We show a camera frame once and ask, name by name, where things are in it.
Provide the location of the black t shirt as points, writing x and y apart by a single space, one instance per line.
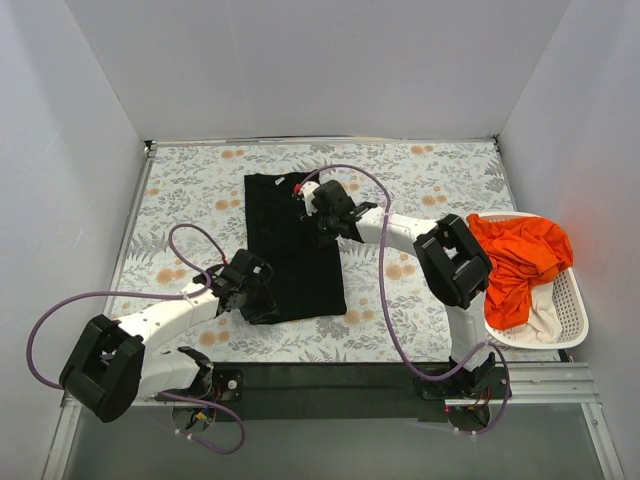
307 279

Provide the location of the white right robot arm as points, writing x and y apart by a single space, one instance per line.
455 267

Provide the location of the white laundry basket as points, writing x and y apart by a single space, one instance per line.
567 300

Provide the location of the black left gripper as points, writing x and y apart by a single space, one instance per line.
255 298

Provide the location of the cream t shirt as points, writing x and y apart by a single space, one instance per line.
544 323

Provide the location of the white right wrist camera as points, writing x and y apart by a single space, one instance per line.
305 192

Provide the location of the aluminium frame rail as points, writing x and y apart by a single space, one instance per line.
552 383

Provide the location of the floral patterned table mat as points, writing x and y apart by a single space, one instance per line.
192 210

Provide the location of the orange t shirt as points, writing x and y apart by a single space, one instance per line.
525 252

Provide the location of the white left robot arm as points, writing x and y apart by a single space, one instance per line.
117 361

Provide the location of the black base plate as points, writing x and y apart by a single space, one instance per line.
322 391

